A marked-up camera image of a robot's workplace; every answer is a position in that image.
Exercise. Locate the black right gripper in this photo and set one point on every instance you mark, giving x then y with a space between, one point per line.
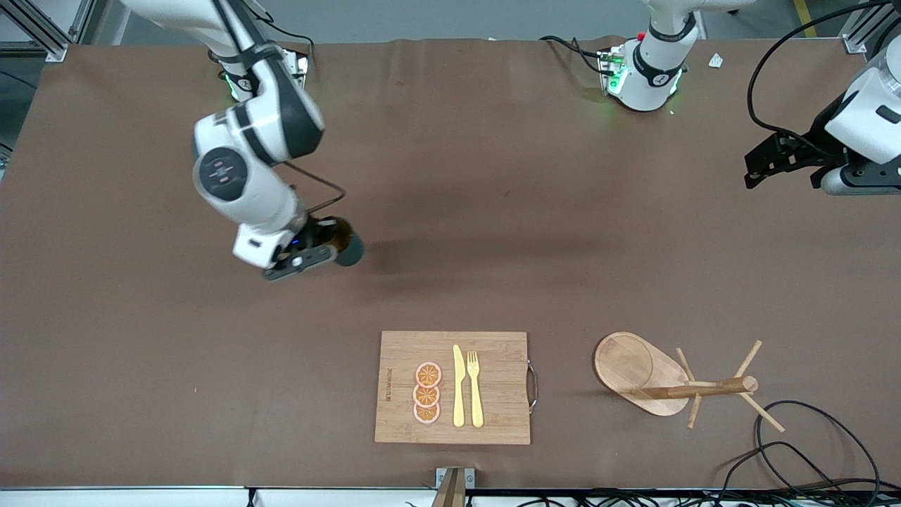
325 234

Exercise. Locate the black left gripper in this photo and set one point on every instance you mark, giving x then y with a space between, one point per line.
804 150

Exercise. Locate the yellow plastic knife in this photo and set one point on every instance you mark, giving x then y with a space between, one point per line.
458 387

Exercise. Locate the wooden cutting board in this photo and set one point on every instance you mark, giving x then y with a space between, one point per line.
493 387

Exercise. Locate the white paper scrap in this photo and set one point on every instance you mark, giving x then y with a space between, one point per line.
716 60

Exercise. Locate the orange slice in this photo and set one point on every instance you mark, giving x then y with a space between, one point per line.
428 374

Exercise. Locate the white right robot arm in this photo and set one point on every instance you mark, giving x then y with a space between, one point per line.
267 127

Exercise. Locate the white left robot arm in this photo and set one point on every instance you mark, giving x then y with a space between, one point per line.
651 70

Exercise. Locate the metal table edge bracket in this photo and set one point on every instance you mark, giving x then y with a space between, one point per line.
454 486

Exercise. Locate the yellow plastic fork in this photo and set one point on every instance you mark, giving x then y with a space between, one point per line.
476 394

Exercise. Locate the aluminium frame profile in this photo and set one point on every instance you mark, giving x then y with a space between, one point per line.
859 35
42 35

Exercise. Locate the wooden cup rack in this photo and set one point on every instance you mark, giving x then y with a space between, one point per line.
633 370

